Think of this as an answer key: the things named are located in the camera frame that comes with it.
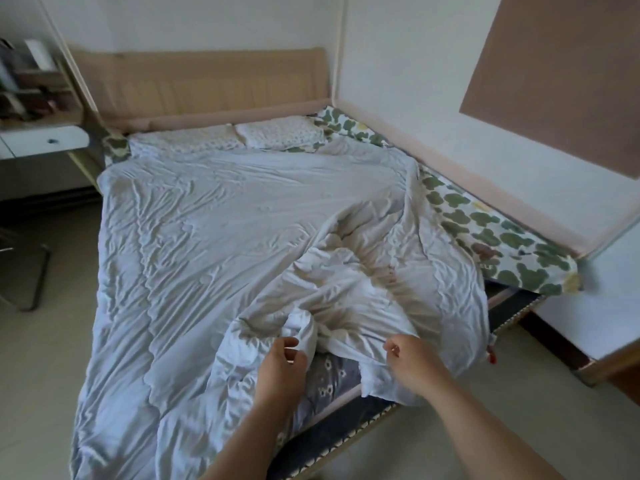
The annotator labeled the person's right hand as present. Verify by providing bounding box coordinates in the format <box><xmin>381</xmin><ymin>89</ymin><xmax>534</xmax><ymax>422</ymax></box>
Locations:
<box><xmin>383</xmin><ymin>334</ymin><xmax>452</xmax><ymax>396</ymax></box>

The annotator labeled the person's left hand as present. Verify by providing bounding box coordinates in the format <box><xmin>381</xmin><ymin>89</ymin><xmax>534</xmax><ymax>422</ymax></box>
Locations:
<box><xmin>254</xmin><ymin>336</ymin><xmax>309</xmax><ymax>411</ymax></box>

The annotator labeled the white duvet cover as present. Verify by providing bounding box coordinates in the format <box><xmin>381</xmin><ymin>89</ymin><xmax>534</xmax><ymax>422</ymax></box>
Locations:
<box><xmin>207</xmin><ymin>156</ymin><xmax>497</xmax><ymax>408</ymax></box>

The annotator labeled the person's right forearm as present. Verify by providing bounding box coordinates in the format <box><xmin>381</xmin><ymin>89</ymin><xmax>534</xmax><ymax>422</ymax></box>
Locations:
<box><xmin>424</xmin><ymin>371</ymin><xmax>566</xmax><ymax>480</ymax></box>

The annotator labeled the person's left forearm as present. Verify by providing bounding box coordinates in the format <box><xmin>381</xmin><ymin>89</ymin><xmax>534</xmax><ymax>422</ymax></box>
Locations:
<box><xmin>199</xmin><ymin>397</ymin><xmax>297</xmax><ymax>480</ymax></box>

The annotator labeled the grey floral bedsheet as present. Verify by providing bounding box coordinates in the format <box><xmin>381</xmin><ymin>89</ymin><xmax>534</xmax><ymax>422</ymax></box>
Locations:
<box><xmin>287</xmin><ymin>352</ymin><xmax>367</xmax><ymax>435</ymax></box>

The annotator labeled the dark mattress with woven edge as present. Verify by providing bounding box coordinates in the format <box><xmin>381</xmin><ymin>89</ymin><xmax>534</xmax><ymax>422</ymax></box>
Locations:
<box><xmin>265</xmin><ymin>282</ymin><xmax>547</xmax><ymax>480</ymax></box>

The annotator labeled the green leaf print bedsheet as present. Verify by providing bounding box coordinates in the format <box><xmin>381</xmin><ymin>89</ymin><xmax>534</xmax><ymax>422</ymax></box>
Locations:
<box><xmin>102</xmin><ymin>106</ymin><xmax>584</xmax><ymax>297</ymax></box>

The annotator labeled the pale blue quilt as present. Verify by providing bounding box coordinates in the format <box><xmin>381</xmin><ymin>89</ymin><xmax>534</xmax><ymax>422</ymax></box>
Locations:
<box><xmin>70</xmin><ymin>139</ymin><xmax>426</xmax><ymax>480</ymax></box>

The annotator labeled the brown wooden plinth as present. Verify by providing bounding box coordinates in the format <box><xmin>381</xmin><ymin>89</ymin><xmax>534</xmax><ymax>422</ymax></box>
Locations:
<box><xmin>519</xmin><ymin>309</ymin><xmax>640</xmax><ymax>391</ymax></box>

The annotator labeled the white patterned pillow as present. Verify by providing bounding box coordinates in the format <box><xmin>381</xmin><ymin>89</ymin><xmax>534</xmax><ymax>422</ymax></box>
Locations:
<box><xmin>234</xmin><ymin>116</ymin><xmax>327</xmax><ymax>150</ymax></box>
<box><xmin>127</xmin><ymin>125</ymin><xmax>247</xmax><ymax>156</ymax></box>

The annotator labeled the beige padded headboard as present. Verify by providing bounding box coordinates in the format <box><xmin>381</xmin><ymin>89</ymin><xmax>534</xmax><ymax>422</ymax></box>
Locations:
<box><xmin>66</xmin><ymin>47</ymin><xmax>332</xmax><ymax>134</ymax></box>

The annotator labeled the white vertical pipe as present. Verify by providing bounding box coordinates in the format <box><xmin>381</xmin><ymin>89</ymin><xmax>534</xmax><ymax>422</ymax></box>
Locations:
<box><xmin>335</xmin><ymin>0</ymin><xmax>349</xmax><ymax>98</ymax></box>

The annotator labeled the white desk with drawer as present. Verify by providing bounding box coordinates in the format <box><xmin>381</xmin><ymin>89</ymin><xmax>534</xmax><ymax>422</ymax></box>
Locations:
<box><xmin>0</xmin><ymin>126</ymin><xmax>92</xmax><ymax>161</ymax></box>

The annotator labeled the wooden shelf with books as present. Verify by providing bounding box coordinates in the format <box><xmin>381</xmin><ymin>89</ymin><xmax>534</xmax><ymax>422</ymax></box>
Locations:
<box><xmin>0</xmin><ymin>38</ymin><xmax>85</xmax><ymax>127</ymax></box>

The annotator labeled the white slanted pole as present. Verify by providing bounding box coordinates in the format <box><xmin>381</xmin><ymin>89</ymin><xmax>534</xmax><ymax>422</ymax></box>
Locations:
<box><xmin>37</xmin><ymin>0</ymin><xmax>103</xmax><ymax>126</ymax></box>

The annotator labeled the pink padded bed rail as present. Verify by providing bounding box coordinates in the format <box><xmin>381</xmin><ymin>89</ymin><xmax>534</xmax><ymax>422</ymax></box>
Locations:
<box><xmin>327</xmin><ymin>97</ymin><xmax>640</xmax><ymax>261</ymax></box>

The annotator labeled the metal frame chair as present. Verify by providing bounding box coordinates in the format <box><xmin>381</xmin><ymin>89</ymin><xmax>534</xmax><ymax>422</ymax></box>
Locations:
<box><xmin>0</xmin><ymin>226</ymin><xmax>52</xmax><ymax>312</ymax></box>

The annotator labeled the brown wall board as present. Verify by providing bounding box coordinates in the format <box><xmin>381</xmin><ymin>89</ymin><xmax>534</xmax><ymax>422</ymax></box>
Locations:
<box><xmin>458</xmin><ymin>0</ymin><xmax>640</xmax><ymax>178</ymax></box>

